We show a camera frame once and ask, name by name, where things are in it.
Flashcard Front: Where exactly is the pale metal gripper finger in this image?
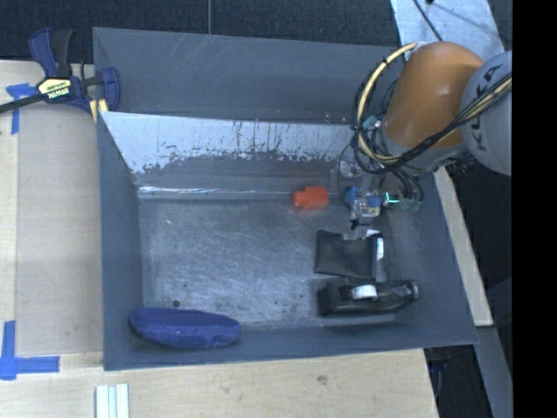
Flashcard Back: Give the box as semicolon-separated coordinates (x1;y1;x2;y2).
346;199;383;241
345;185;365;230

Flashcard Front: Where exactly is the orange plastic toy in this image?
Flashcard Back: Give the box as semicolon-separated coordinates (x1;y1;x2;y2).
292;185;329;211

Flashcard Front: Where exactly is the black pouch with white label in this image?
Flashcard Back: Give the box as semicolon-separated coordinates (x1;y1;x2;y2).
313;229;386;280

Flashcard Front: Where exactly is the black tape dispenser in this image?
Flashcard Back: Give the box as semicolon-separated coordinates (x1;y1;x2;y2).
316;278;420;318

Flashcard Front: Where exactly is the grey metal bin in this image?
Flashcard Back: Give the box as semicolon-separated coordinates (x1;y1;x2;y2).
91;27;480;372

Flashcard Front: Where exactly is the blue oval sponge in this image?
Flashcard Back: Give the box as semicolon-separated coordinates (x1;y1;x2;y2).
128;306;243;350

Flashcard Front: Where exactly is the pale wood board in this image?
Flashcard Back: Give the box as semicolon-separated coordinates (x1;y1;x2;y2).
14;101;106;358

